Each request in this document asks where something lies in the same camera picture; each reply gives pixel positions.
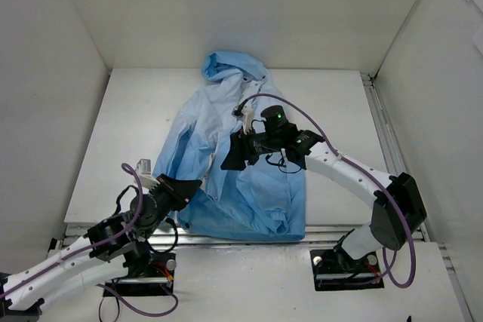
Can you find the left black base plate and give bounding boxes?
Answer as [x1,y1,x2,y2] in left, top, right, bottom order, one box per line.
[104,253,177,297]

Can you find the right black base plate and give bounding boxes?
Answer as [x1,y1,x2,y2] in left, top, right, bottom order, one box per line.
[309,250,384,292]

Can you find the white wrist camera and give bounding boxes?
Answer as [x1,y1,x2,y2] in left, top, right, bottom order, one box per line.
[135,158,158,189]
[232,104,254,134]

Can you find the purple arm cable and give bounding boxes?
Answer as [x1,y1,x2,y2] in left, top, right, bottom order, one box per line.
[241,94,418,288]
[0,163,179,316]

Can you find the light blue hooded jacket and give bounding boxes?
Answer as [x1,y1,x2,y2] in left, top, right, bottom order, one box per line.
[152,51,306,239]

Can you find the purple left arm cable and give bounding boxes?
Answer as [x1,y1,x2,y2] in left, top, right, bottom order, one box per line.
[0,163,179,316]

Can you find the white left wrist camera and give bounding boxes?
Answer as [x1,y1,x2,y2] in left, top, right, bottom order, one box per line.
[135,158,158,189]

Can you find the aluminium side rail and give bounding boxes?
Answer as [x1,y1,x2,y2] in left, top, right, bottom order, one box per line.
[360,72,475,321]

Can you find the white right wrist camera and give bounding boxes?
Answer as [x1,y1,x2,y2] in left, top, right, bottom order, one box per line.
[232,104,254,134]

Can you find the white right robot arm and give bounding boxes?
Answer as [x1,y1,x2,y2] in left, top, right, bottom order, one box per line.
[221,105,427,271]

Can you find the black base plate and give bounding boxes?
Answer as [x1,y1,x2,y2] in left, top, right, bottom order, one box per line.
[104,253,177,297]
[309,250,384,292]

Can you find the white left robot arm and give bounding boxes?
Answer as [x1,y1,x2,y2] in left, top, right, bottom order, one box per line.
[1,164,202,321]

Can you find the aluminium front rail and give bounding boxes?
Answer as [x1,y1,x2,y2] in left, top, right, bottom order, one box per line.
[62,223,427,250]

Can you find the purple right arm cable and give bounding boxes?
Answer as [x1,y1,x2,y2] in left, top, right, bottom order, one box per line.
[241,94,418,288]

